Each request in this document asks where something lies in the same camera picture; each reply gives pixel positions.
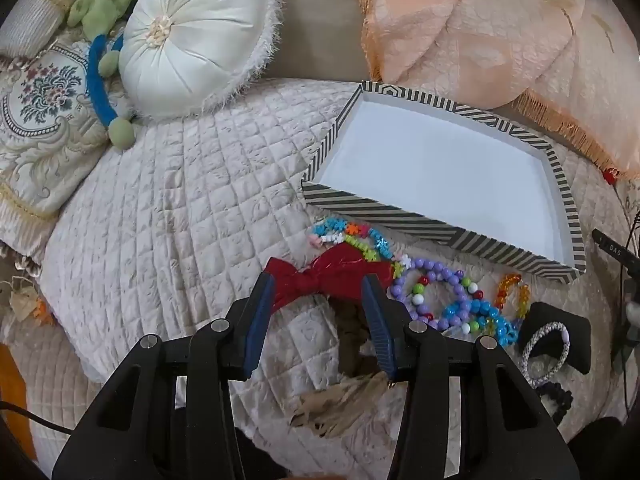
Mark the peach fringed blanket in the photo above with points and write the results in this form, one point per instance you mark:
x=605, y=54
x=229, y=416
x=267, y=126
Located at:
x=475, y=25

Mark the brown scrunchie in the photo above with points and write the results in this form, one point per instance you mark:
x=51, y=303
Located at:
x=352, y=332

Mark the black white striped tray box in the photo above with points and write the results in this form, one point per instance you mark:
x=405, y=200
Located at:
x=440, y=170

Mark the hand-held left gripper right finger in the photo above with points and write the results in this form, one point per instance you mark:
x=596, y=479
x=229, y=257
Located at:
x=378, y=327

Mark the red velvet hair bow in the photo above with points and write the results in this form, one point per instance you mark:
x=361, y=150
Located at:
x=325, y=275

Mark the green and blue plush toy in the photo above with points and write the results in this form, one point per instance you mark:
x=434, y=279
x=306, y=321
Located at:
x=97, y=85

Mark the grey striped pillow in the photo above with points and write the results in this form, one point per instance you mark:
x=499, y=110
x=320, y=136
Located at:
x=30, y=15

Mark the black scrunchie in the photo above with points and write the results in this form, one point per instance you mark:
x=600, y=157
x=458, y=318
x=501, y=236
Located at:
x=560, y=400

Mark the beige leopard print hair bow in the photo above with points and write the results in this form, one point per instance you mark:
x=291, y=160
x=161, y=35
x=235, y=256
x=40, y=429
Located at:
x=345, y=405

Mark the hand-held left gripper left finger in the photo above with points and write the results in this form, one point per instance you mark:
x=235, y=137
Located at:
x=260, y=321

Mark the cream quilted bedspread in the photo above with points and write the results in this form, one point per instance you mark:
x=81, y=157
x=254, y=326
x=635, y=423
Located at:
x=175, y=210

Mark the orange cloth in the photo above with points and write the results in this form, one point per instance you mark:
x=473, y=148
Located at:
x=12, y=400

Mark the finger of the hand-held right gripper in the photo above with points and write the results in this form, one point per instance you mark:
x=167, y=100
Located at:
x=617, y=251

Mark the black velvet hair clip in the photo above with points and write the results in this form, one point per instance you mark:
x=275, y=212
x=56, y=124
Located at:
x=577, y=345

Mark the white round satin cushion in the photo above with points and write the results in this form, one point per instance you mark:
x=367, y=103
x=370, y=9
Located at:
x=190, y=45

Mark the floral embroidered pillow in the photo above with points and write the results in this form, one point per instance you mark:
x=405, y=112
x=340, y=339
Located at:
x=45, y=110

